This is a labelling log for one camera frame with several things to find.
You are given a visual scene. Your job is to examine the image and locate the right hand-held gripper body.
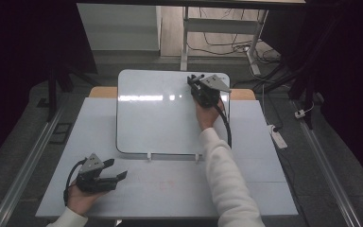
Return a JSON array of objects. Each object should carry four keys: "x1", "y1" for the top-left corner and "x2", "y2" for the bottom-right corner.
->
[{"x1": 191, "y1": 74, "x2": 233, "y2": 110}]

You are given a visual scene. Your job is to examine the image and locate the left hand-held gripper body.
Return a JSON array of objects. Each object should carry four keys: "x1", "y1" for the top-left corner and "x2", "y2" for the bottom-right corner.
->
[{"x1": 75, "y1": 152, "x2": 118, "y2": 194}]

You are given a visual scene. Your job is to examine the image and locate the white whiteboard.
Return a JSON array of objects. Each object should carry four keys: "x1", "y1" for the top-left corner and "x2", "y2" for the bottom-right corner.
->
[{"x1": 115, "y1": 68, "x2": 232, "y2": 156}]

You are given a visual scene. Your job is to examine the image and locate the person's left hand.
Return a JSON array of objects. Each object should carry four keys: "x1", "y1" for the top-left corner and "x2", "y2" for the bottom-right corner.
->
[{"x1": 66, "y1": 179, "x2": 108, "y2": 218}]

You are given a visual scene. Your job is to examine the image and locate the person's right hand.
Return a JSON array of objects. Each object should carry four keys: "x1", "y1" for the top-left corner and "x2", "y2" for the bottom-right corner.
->
[{"x1": 195, "y1": 97, "x2": 226, "y2": 132}]

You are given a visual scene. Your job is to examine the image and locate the black floor plate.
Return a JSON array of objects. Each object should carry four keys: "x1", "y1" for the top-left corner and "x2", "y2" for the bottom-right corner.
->
[{"x1": 48, "y1": 122, "x2": 74, "y2": 146}]

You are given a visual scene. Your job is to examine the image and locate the wooden table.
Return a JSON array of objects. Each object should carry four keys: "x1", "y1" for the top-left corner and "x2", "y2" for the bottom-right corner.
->
[{"x1": 88, "y1": 86, "x2": 257, "y2": 101}]

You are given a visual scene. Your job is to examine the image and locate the white power strip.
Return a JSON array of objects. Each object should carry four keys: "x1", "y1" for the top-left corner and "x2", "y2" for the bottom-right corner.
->
[{"x1": 267, "y1": 124, "x2": 288, "y2": 150}]

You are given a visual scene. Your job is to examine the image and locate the black metal stand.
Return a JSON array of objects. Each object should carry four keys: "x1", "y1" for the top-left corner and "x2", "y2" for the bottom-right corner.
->
[{"x1": 36, "y1": 56, "x2": 99, "y2": 123}]

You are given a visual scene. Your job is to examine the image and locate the white cabinet panel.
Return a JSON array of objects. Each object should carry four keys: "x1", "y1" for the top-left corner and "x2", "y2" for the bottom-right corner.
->
[{"x1": 76, "y1": 3, "x2": 163, "y2": 52}]

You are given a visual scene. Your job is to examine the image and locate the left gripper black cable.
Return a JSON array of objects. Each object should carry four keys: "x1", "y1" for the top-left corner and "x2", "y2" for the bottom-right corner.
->
[{"x1": 62, "y1": 158, "x2": 87, "y2": 206}]

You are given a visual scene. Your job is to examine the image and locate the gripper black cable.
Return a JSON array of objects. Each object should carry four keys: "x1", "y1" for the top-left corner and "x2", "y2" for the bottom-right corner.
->
[
  {"x1": 213, "y1": 103, "x2": 233, "y2": 149},
  {"x1": 62, "y1": 158, "x2": 87, "y2": 206}
]

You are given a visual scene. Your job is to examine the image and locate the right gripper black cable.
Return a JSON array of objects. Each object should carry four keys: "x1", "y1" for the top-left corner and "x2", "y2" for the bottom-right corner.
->
[{"x1": 213, "y1": 103, "x2": 233, "y2": 149}]

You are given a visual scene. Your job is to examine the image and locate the tangled black floor cables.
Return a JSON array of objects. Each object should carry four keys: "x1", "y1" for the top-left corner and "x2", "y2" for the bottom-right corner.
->
[{"x1": 187, "y1": 7, "x2": 282, "y2": 65}]

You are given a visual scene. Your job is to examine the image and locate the white desk frame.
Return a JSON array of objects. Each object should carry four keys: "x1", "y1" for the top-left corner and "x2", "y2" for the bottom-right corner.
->
[{"x1": 180, "y1": 6, "x2": 269, "y2": 77}]

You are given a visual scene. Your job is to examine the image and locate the aluminium rail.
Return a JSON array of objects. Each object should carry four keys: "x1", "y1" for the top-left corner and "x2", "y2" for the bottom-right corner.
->
[
  {"x1": 0, "y1": 93, "x2": 71, "y2": 227},
  {"x1": 290, "y1": 99, "x2": 363, "y2": 227}
]

